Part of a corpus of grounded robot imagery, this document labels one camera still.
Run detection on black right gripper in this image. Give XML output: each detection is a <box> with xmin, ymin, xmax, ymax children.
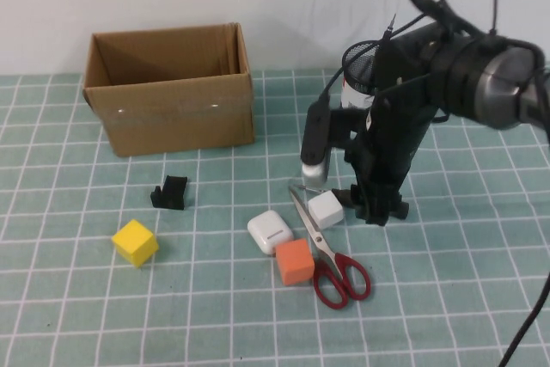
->
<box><xmin>345</xmin><ymin>103</ymin><xmax>431</xmax><ymax>228</ymax></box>

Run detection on thick black-handled screwdriver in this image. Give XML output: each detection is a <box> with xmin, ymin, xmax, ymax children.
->
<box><xmin>292</xmin><ymin>183</ymin><xmax>409</xmax><ymax>221</ymax></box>

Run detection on red-handled scissors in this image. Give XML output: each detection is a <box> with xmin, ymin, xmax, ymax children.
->
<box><xmin>288</xmin><ymin>185</ymin><xmax>371</xmax><ymax>309</ymax></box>

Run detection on thin black precision screwdriver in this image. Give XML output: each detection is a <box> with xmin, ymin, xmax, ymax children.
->
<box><xmin>377</xmin><ymin>13</ymin><xmax>399</xmax><ymax>48</ymax></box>

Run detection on white cube block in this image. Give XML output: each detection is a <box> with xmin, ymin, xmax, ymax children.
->
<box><xmin>307</xmin><ymin>193</ymin><xmax>345</xmax><ymax>230</ymax></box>

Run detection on orange cube block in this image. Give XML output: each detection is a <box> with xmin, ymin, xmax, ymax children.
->
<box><xmin>274</xmin><ymin>237</ymin><xmax>315</xmax><ymax>286</ymax></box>

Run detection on white earbuds case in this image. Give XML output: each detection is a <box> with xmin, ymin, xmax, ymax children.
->
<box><xmin>246</xmin><ymin>209</ymin><xmax>294</xmax><ymax>255</ymax></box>

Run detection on green checkered tablecloth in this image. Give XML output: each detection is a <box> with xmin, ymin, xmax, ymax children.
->
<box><xmin>0</xmin><ymin>60</ymin><xmax>550</xmax><ymax>367</ymax></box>

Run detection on black mesh pen holder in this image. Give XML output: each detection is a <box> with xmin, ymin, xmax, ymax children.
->
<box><xmin>341</xmin><ymin>40</ymin><xmax>388</xmax><ymax>110</ymax></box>

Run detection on brown cardboard box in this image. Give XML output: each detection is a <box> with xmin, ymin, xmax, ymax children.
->
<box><xmin>82</xmin><ymin>21</ymin><xmax>255</xmax><ymax>158</ymax></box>

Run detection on yellow cube block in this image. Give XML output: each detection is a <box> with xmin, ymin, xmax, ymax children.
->
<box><xmin>111</xmin><ymin>217</ymin><xmax>159</xmax><ymax>268</ymax></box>

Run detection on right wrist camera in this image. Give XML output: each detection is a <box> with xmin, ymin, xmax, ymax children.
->
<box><xmin>299</xmin><ymin>100</ymin><xmax>333</xmax><ymax>190</ymax></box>

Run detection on black plastic bracket part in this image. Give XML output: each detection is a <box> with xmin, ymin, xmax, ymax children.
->
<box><xmin>150</xmin><ymin>174</ymin><xmax>190</xmax><ymax>211</ymax></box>

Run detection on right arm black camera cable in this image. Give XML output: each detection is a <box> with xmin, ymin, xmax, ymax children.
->
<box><xmin>317</xmin><ymin>12</ymin><xmax>550</xmax><ymax>367</ymax></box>

